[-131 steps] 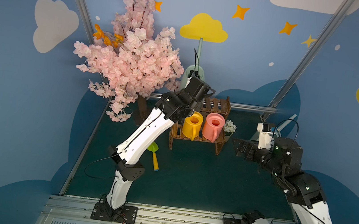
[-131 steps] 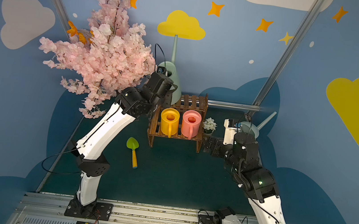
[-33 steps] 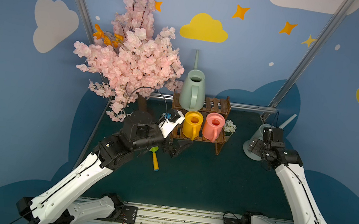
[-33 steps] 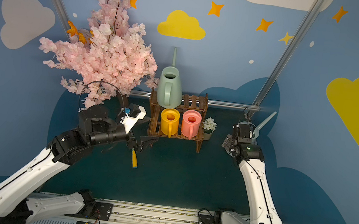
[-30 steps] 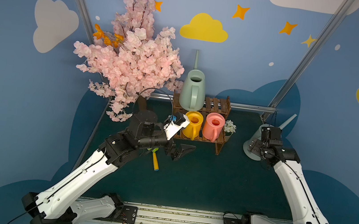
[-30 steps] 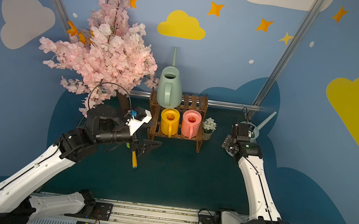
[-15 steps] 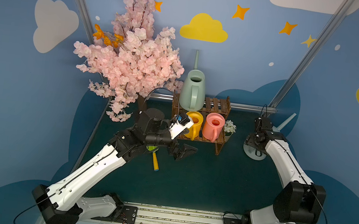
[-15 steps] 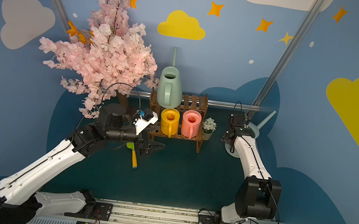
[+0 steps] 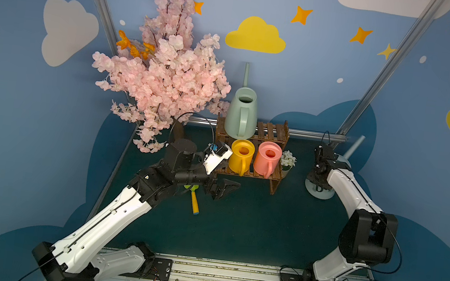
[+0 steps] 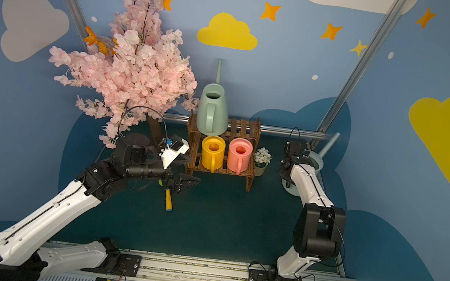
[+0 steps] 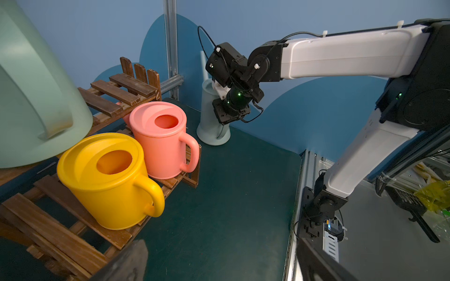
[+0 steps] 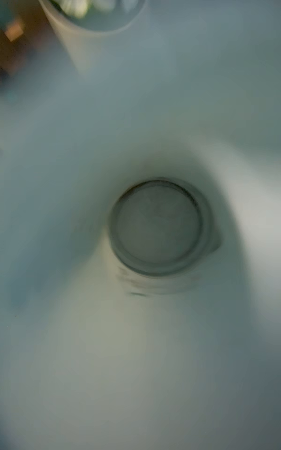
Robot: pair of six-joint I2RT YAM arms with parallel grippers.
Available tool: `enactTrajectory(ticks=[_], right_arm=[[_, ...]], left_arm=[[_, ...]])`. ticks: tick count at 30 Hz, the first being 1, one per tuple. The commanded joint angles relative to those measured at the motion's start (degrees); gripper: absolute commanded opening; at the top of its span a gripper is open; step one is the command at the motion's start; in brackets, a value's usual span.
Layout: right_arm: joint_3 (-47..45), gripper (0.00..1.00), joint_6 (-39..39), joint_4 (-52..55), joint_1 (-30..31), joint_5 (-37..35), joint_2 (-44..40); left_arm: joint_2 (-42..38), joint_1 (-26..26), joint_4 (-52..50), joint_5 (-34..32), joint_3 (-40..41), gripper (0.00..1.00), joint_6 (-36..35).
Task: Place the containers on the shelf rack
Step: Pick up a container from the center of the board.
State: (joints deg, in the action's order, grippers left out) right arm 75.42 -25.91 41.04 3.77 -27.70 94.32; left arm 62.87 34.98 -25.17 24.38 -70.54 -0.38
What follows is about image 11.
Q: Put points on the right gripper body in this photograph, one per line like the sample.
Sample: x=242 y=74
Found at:
x=240 y=79

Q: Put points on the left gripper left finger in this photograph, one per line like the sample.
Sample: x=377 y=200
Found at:
x=129 y=265

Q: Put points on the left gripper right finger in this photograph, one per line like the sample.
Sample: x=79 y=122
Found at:
x=317 y=265

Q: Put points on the pink watering can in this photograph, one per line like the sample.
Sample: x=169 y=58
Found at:
x=160 y=128

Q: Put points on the yellow watering can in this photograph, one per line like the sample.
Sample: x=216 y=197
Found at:
x=107 y=174

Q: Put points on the mint green watering can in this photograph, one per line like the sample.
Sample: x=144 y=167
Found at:
x=42 y=112

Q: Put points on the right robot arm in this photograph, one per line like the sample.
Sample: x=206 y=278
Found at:
x=364 y=94

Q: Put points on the large grey-blue watering can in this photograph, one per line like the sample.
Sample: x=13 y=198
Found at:
x=210 y=130

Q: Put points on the yellow plastic bag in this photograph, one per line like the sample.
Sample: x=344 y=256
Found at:
x=435 y=196

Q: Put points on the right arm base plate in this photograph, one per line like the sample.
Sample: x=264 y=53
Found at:
x=316 y=210

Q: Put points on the aluminium back rail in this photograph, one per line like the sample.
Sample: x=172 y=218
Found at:
x=170 y=49

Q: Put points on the aluminium rail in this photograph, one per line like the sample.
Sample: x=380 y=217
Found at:
x=170 y=49
x=312 y=171

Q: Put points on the aluminium front rail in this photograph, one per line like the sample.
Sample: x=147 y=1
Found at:
x=312 y=171

